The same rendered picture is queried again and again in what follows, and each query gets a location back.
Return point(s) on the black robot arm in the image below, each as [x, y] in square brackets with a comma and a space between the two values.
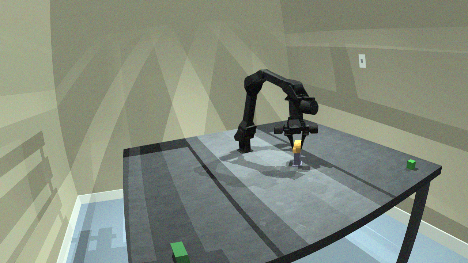
[299, 102]

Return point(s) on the green rectangular block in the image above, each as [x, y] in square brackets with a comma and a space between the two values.
[179, 252]

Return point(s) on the green cube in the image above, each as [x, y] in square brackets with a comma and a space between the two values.
[411, 164]

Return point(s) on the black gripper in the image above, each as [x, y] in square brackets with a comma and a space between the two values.
[312, 128]

